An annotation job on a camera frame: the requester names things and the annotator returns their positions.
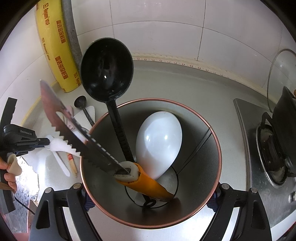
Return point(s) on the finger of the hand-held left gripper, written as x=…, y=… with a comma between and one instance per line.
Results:
x=42, y=141

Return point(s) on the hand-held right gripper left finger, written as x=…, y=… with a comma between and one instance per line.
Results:
x=89, y=204

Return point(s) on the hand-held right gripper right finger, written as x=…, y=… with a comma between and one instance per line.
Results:
x=211, y=203

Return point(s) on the red metal canister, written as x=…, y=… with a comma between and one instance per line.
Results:
x=196, y=173

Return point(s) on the sleeved wooden chopsticks pair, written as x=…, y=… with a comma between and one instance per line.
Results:
x=72, y=164

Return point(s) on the white dotted rice paddle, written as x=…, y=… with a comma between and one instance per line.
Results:
x=82, y=115

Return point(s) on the white printed ceramic spoon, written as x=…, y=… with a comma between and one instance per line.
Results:
x=159, y=139

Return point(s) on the person's left hand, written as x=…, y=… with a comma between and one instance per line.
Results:
x=8, y=179

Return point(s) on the stainless steel gas stove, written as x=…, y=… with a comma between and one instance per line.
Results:
x=249, y=166

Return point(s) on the metal stove knob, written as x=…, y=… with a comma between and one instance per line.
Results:
x=293, y=197

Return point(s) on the yellow cling film roll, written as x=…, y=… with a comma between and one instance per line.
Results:
x=57, y=46

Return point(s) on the grey vertical pipe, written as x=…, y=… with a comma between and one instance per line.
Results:
x=69, y=23

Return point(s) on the glass pot lid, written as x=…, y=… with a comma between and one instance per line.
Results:
x=277, y=76

